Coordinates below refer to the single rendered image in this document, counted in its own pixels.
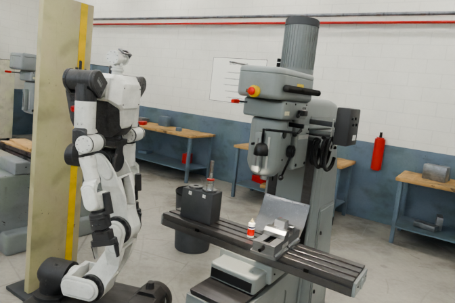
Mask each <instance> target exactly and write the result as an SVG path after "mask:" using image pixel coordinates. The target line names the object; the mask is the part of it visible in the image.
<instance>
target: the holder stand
mask: <svg viewBox="0 0 455 303"><path fill-rule="evenodd" d="M221 198H222V191H218V190H217V189H216V188H214V189H213V190H208V189H206V187H203V185H200V184H189V185H188V186H186V187H183V191H182V199H181V212H180V216H182V217H185V218H189V219H192V220H196V221H198V222H201V223H205V224H208V225H211V224H213V223H215V222H217V221H218V220H219V217H220V210H221Z"/></svg>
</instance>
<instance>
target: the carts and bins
mask: <svg viewBox="0 0 455 303"><path fill-rule="evenodd" d="M183 187H186V186H181V187H178V188H177V189H176V190H175V192H176V205H175V209H177V208H180V207H181V199H182V191H183ZM209 244H210V243H208V242H206V241H203V240H201V239H198V238H195V237H192V236H190V235H187V234H185V233H182V232H180V231H177V230H175V248H176V249H177V250H178V251H180V252H183V253H186V254H202V253H205V252H207V251H208V249H209Z"/></svg>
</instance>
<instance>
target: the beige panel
mask: <svg viewBox="0 0 455 303"><path fill-rule="evenodd" d="M93 13H94V6H92V5H88V4H86V3H81V2H79V1H75V0H39V21H38V34H37V60H36V73H35V98H34V112H33V125H32V151H31V164H30V189H29V203H28V228H27V242H26V267H25V279H24V280H21V281H18V282H15V283H13V284H10V285H7V286H6V290H8V291H9V292H11V293H12V294H13V295H15V296H16V297H17V298H19V299H20V300H21V301H23V302H24V301H25V300H27V299H29V298H30V297H31V296H32V295H33V292H34V291H35V290H36V289H38V288H39V280H38V278H37V271H38V269H39V267H40V266H41V264H42V263H43V262H44V261H45V260H46V259H47V258H49V257H56V258H63V259H66V260H71V261H75V262H76V261H77V252H78V241H79V221H80V211H81V187H82V181H83V171H82V169H81V167H80V166H72V165H67V164H66V163H65V161H64V151H65V149H66V148H67V146H68V145H69V144H71V143H72V130H73V128H74V126H73V124H72V122H71V119H70V113H69V109H68V102H67V97H66V89H65V87H64V85H63V82H62V76H63V73H64V71H65V69H67V68H73V69H75V67H77V68H78V67H79V60H81V61H82V70H84V69H87V70H90V62H91V42H92V32H93Z"/></svg>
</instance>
